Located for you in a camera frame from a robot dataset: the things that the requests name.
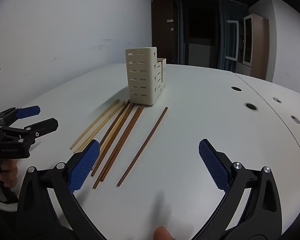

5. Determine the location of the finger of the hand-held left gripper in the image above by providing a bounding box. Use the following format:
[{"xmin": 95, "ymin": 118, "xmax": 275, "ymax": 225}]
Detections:
[
  {"xmin": 0, "ymin": 105, "xmax": 41, "ymax": 126},
  {"xmin": 9, "ymin": 117, "xmax": 59, "ymax": 141}
]

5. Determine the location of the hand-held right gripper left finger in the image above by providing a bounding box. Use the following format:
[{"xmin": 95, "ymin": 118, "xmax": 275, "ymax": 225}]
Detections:
[{"xmin": 16, "ymin": 139, "xmax": 108, "ymax": 240}]

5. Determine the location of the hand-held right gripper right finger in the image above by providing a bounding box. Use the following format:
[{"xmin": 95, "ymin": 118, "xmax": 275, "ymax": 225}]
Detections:
[{"xmin": 192, "ymin": 138, "xmax": 283, "ymax": 240}]

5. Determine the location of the group of wooden chopsticks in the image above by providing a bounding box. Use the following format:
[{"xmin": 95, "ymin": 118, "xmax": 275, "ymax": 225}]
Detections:
[{"xmin": 92, "ymin": 107, "xmax": 141, "ymax": 189}]

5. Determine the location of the cream plastic utensil holder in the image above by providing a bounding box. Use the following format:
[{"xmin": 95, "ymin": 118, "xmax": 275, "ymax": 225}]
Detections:
[{"xmin": 125, "ymin": 47, "xmax": 167, "ymax": 107}]

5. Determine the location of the person's left hand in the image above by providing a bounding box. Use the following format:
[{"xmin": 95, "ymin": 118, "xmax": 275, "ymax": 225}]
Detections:
[{"xmin": 0, "ymin": 162, "xmax": 19, "ymax": 189}]

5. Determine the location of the person's right hand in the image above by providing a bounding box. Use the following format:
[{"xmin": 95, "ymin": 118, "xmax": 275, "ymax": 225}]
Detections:
[{"xmin": 153, "ymin": 226, "xmax": 177, "ymax": 240}]

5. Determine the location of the wide blue curtain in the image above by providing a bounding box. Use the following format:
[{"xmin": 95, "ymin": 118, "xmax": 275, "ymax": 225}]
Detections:
[{"xmin": 217, "ymin": 0, "xmax": 241, "ymax": 71}]

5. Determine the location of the wooden glass-door cabinet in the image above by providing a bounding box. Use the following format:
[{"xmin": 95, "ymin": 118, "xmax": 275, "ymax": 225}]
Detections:
[{"xmin": 242, "ymin": 14, "xmax": 270, "ymax": 80}]

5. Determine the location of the narrow blue curtain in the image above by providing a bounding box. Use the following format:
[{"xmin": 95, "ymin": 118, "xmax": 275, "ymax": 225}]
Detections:
[{"xmin": 174, "ymin": 0, "xmax": 189, "ymax": 65}]

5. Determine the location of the dark window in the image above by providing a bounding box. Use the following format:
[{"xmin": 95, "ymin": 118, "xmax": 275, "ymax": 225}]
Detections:
[{"xmin": 187, "ymin": 0, "xmax": 219, "ymax": 68}]

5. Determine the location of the dark brown wooden cabinet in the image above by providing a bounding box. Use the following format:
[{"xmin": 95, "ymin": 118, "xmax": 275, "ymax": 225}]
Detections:
[{"xmin": 151, "ymin": 0, "xmax": 177, "ymax": 64}]

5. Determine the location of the white window frame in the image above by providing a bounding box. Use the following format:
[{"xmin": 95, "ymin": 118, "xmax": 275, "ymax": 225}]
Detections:
[{"xmin": 226, "ymin": 19, "xmax": 240, "ymax": 61}]

